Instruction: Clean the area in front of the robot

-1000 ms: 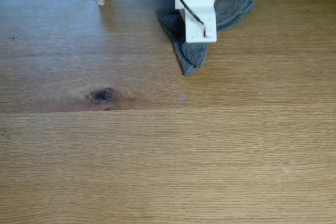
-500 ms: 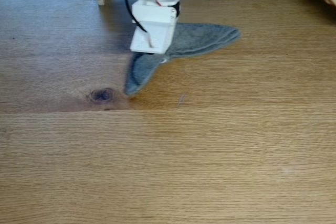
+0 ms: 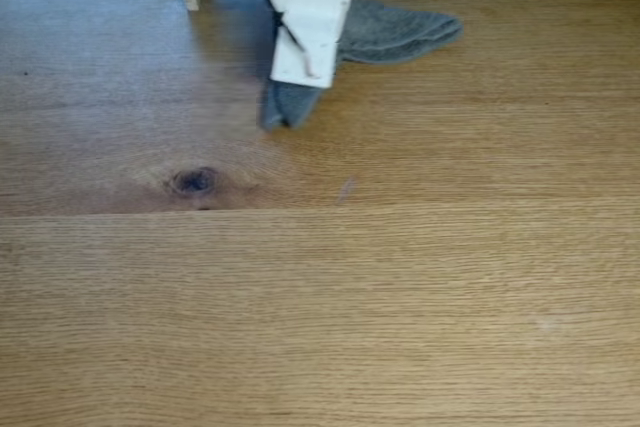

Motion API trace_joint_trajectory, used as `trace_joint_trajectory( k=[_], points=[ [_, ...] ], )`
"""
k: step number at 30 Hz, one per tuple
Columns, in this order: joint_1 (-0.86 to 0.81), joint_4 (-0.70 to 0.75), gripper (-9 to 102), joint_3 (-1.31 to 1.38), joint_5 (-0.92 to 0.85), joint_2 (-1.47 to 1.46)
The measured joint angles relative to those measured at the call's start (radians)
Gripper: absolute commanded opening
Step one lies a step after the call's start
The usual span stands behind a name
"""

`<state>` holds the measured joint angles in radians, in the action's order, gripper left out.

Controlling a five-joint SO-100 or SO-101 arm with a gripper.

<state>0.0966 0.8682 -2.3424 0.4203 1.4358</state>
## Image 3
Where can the grey terry cleaning cloth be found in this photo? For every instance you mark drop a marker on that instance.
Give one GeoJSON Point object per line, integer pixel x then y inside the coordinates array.
{"type": "Point", "coordinates": [400, 32]}

